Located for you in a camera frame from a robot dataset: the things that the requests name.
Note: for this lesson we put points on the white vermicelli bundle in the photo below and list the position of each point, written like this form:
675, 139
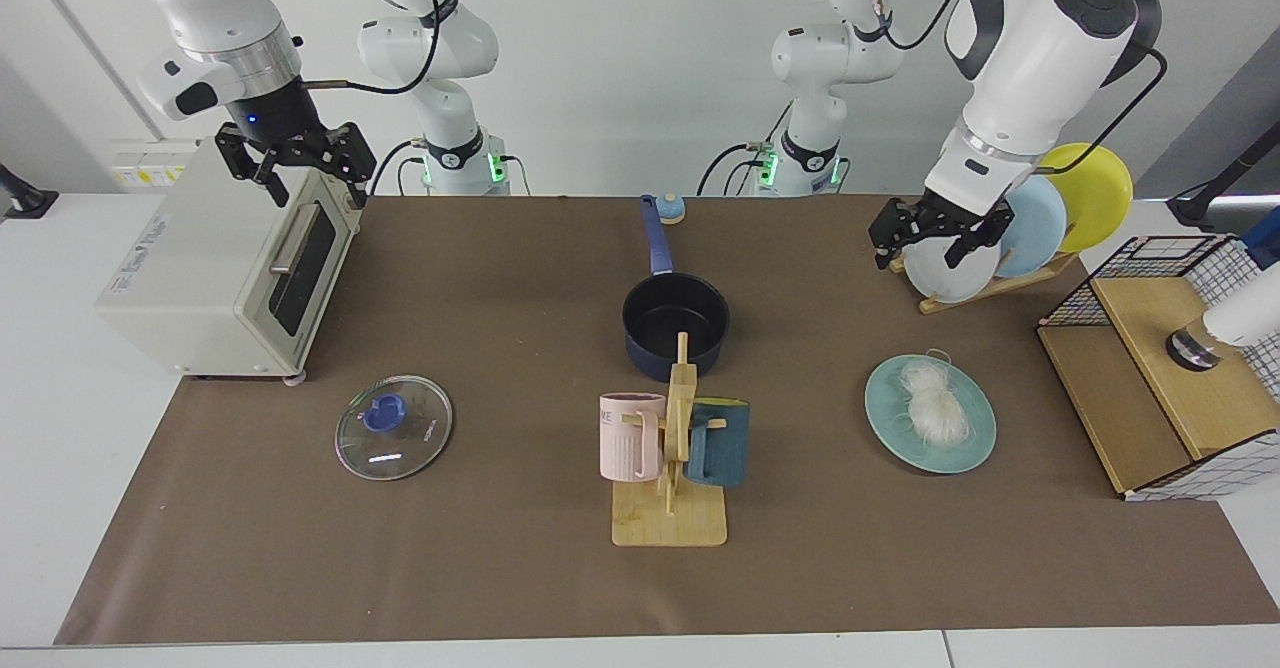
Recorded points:
935, 408

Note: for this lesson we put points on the glass lid with blue knob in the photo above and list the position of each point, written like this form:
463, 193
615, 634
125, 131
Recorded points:
400, 453

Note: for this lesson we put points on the white plate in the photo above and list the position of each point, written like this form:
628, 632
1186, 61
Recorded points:
930, 278

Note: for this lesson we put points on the wooden plate rack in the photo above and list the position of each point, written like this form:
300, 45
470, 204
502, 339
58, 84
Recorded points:
1000, 288

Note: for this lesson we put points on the light blue plate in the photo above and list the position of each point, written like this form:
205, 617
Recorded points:
1040, 223

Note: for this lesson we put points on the yellow plate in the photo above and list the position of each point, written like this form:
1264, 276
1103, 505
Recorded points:
1095, 198

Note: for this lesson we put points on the pale green plate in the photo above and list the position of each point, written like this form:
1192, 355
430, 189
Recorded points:
890, 418

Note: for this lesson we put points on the pale toaster oven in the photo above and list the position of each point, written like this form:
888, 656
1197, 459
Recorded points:
190, 268

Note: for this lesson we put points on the dark teal mug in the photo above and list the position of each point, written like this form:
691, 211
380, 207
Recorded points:
725, 448

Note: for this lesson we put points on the white cylinder with dark end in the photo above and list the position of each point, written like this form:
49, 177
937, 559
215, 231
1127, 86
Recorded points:
1245, 313

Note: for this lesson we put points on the blue object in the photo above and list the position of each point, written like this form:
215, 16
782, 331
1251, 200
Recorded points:
1265, 238

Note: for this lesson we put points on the pink mug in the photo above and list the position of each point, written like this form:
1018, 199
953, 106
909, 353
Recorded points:
620, 438

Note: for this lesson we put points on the wooden cup stand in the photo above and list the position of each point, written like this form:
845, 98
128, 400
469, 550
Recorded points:
670, 523

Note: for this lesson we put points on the brown table cloth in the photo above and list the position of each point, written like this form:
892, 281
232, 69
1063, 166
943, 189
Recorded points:
400, 568

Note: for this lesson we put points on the white wall socket strip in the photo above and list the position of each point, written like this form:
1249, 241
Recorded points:
150, 166

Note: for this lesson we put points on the black clamp mount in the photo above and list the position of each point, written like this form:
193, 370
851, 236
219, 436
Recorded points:
25, 198

